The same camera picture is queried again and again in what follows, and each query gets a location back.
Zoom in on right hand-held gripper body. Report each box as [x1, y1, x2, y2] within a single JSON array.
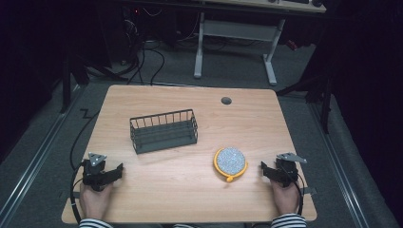
[[274, 152, 308, 188]]

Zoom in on dark grey wire basket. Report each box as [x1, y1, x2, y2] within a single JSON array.
[[128, 108, 200, 156]]

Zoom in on dark metal stand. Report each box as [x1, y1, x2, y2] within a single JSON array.
[[60, 53, 91, 114], [277, 72, 336, 135]]

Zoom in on metal floor rail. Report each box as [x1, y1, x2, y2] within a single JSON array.
[[308, 103, 372, 228], [0, 84, 84, 222]]

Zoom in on person's left hand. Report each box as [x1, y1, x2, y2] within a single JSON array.
[[79, 181, 114, 221]]

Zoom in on white-framed wooden desk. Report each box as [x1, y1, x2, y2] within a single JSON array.
[[193, 0, 327, 86]]

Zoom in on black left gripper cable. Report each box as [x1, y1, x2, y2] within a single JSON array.
[[68, 108, 102, 225]]

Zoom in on person's right hand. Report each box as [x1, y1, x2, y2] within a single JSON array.
[[270, 180, 301, 219]]

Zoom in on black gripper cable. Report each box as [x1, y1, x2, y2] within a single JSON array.
[[278, 164, 307, 217], [68, 108, 102, 225]]

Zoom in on round yellow glittery-topped case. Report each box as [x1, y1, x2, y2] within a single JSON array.
[[212, 146, 249, 183]]

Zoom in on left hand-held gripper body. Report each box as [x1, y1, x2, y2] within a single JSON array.
[[82, 152, 108, 193]]

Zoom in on black floor cables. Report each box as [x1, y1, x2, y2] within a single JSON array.
[[120, 6, 203, 86]]

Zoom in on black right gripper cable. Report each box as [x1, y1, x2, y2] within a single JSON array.
[[278, 164, 307, 217]]

